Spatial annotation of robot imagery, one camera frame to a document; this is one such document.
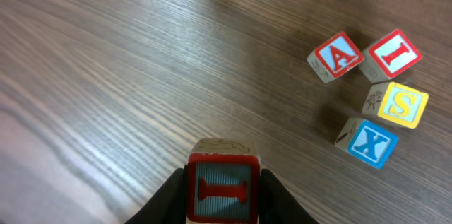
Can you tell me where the yellow S wooden block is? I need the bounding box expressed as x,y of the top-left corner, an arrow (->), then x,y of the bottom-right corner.
362,82 -> 429,129

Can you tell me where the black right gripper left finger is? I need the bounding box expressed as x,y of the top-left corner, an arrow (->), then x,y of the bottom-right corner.
125,167 -> 187,224

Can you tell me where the blue-sided picture wooden block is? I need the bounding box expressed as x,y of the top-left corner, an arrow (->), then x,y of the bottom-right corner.
335,117 -> 399,170

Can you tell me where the red A wooden block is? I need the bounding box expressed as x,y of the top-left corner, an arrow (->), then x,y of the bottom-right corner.
307,31 -> 364,83

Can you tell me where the red I wooden block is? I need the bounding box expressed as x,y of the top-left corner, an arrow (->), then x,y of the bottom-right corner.
187,138 -> 261,224
359,29 -> 423,83

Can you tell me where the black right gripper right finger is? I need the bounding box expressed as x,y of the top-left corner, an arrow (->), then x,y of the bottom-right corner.
258,169 -> 319,224

